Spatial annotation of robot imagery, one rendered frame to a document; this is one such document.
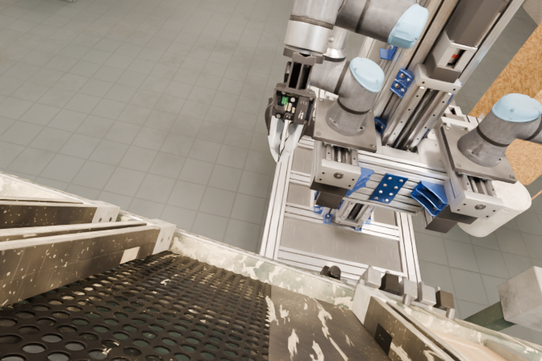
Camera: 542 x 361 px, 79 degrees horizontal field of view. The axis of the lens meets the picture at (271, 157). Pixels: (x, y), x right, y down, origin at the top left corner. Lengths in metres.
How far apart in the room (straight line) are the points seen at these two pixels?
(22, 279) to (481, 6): 1.14
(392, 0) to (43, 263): 0.67
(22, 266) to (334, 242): 1.60
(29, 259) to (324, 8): 0.52
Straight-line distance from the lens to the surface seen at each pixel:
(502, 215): 2.50
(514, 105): 1.28
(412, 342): 0.66
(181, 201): 2.16
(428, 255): 2.40
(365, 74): 1.07
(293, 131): 0.63
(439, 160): 1.43
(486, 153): 1.34
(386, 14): 0.66
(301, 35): 0.56
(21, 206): 0.74
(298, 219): 1.90
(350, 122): 1.15
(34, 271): 0.51
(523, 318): 1.43
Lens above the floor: 1.79
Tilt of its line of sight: 48 degrees down
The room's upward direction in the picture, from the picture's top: 13 degrees clockwise
